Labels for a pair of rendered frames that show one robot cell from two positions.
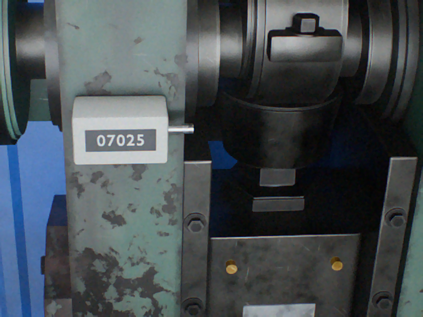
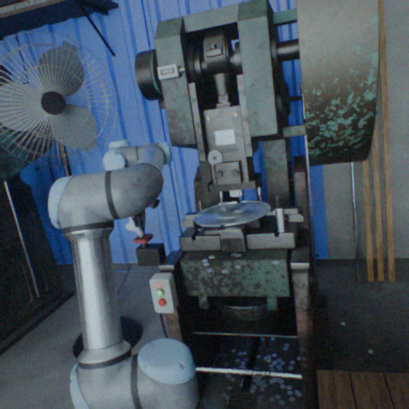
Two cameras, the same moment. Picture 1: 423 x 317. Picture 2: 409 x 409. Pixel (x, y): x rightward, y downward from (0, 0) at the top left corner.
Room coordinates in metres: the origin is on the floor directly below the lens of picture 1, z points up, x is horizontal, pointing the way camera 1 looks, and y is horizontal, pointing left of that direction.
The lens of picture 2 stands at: (-0.63, -0.53, 1.18)
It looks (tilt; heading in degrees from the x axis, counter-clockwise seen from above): 15 degrees down; 24
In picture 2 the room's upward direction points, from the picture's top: 8 degrees counter-clockwise
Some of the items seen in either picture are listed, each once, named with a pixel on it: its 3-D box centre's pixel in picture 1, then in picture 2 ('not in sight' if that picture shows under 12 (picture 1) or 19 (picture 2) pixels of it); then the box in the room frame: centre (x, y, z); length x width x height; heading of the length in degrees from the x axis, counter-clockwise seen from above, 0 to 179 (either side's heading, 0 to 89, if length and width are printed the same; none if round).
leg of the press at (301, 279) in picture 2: not in sight; (311, 263); (0.90, -0.31, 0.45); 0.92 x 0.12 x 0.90; 7
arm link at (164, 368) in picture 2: not in sight; (166, 375); (-0.05, -0.12, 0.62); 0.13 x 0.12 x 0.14; 114
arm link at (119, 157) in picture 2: not in sight; (121, 159); (0.38, 0.20, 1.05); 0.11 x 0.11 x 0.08; 24
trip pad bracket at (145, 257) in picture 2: not in sight; (153, 267); (0.47, 0.22, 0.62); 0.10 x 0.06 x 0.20; 97
